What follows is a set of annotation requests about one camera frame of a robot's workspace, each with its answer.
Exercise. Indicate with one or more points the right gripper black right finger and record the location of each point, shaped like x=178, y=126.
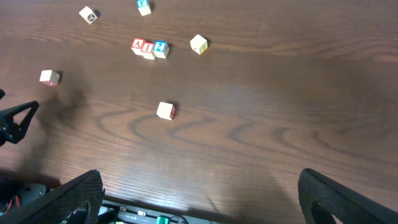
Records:
x=324, y=200

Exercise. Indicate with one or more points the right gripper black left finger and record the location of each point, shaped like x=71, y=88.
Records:
x=55, y=206

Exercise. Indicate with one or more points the red letter E block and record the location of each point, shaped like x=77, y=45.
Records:
x=49, y=77

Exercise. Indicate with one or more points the red letter I block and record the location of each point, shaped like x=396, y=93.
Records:
x=147, y=51

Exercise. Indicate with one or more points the plain white wooden block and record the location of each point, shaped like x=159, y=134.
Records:
x=166, y=111

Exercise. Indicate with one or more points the yellow edged wooden block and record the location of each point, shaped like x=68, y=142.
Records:
x=88, y=14

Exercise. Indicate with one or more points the red letter A block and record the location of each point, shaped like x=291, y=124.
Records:
x=137, y=45

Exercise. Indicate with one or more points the plain wooden picture block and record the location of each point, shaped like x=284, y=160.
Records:
x=199, y=44

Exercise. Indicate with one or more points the blue letter P block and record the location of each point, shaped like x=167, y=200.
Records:
x=143, y=7

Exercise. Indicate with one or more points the blue number 2 block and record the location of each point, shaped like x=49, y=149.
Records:
x=161, y=49

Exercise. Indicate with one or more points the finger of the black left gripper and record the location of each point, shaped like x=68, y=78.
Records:
x=13, y=130

